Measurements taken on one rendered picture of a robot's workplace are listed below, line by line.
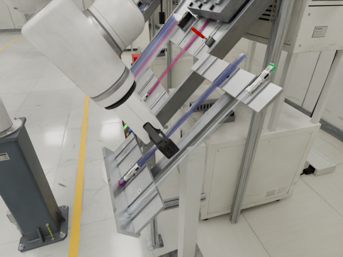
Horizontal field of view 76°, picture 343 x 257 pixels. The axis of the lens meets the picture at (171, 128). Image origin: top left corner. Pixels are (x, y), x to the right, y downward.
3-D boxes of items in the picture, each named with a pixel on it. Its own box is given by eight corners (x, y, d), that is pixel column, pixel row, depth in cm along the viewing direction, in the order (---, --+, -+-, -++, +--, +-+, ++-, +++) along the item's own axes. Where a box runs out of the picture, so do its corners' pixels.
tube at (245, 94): (272, 66, 51) (270, 62, 50) (276, 68, 50) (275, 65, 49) (129, 211, 58) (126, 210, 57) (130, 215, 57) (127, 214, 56)
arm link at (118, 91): (86, 87, 42) (97, 98, 44) (91, 105, 35) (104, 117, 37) (119, 59, 42) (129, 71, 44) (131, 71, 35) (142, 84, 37)
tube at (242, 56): (122, 185, 66) (120, 184, 65) (122, 182, 67) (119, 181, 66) (246, 56, 59) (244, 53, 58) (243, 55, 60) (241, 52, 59)
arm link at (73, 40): (123, 56, 42) (86, 87, 42) (67, -14, 34) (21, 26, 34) (135, 67, 35) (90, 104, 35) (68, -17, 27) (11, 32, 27)
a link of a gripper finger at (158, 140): (133, 114, 42) (149, 130, 46) (148, 134, 37) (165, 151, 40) (138, 110, 43) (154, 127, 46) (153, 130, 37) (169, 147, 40)
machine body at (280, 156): (199, 227, 133) (207, 144, 101) (168, 156, 190) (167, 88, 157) (288, 202, 149) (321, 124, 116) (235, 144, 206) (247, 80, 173)
